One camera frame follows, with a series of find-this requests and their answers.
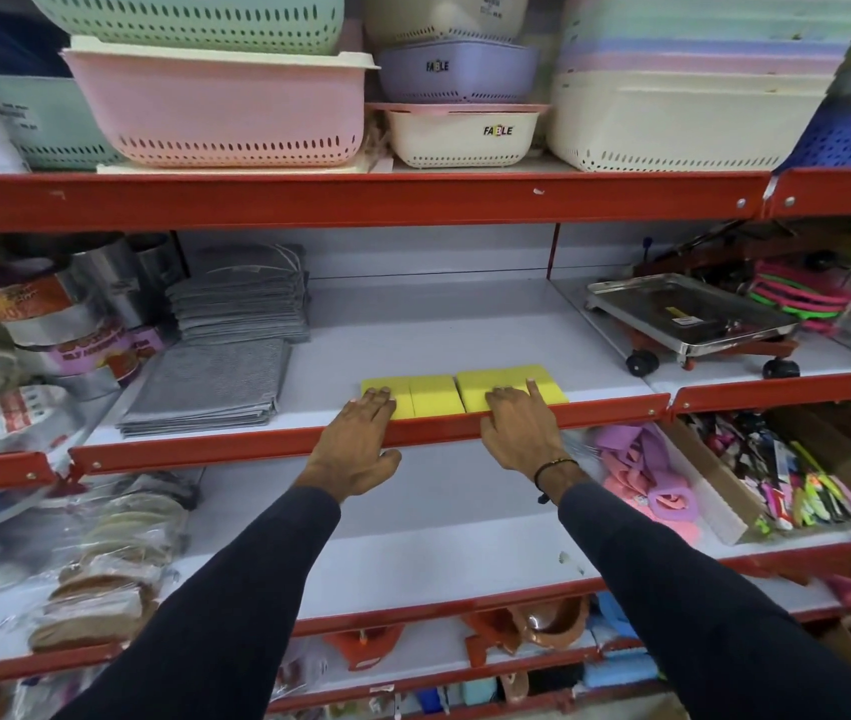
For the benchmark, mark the person's left hand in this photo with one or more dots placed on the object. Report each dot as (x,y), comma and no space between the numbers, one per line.
(347,457)

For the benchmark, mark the person's right hand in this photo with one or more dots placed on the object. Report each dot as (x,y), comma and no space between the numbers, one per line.
(523,438)

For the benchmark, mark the person's left thumb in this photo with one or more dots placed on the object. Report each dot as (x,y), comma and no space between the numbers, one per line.
(389,462)

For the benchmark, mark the person's right thumb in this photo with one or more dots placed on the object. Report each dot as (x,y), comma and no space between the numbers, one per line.
(490,440)

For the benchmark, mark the yellow sponge pack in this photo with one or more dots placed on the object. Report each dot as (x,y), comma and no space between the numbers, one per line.
(489,380)
(433,395)

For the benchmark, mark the person's right forearm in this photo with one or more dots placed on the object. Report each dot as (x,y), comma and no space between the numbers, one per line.
(695,614)

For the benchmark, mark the person's left forearm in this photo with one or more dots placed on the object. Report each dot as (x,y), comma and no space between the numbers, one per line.
(245,592)

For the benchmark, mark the pile of pink foam pieces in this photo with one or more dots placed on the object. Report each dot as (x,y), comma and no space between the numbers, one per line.
(650,479)

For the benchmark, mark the orange plastic holder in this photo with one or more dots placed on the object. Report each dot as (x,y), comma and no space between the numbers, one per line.
(362,644)

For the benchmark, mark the brown plastic bowl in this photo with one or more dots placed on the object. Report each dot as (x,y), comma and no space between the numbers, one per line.
(553,622)

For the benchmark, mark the stack of flat grey cloths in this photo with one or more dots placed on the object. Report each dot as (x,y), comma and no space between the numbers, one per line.
(204,386)

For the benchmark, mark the stack of folded grey cloths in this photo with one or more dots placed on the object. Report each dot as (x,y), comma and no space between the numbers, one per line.
(242,299)

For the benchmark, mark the steel trolley tray with wheels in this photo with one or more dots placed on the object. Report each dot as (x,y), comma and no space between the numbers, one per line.
(688,311)

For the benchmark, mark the blue sponge packs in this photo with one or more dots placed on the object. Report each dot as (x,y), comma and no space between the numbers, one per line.
(620,659)

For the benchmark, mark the red metal shelf rack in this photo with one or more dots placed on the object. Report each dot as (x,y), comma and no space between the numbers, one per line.
(395,198)

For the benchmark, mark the cardboard box of colourful tools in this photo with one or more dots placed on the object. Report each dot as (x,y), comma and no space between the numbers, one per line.
(770,472)

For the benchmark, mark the bagged wooden brushes pile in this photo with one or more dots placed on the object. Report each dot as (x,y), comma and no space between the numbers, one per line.
(110,569)

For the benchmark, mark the small cream pink-rimmed basket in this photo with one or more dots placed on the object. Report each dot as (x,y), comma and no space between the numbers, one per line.
(463,134)

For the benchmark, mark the pink and green hangers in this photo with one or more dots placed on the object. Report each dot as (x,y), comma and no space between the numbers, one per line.
(800,292)

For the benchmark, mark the lilac plastic basket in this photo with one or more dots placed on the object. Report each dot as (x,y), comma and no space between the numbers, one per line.
(459,71)

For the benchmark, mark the pink basket with cream rim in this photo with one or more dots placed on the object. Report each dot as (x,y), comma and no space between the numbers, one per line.
(223,108)

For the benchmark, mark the stack of pastel plastic basins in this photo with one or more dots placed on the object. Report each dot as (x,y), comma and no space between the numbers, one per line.
(688,82)

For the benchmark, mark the cream plastic tub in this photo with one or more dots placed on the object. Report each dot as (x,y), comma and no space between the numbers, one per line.
(440,14)

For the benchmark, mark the pale green labelled basket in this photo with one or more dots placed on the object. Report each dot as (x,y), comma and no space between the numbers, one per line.
(47,119)

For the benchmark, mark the mint green perforated basket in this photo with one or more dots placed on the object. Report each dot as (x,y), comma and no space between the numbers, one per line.
(193,18)

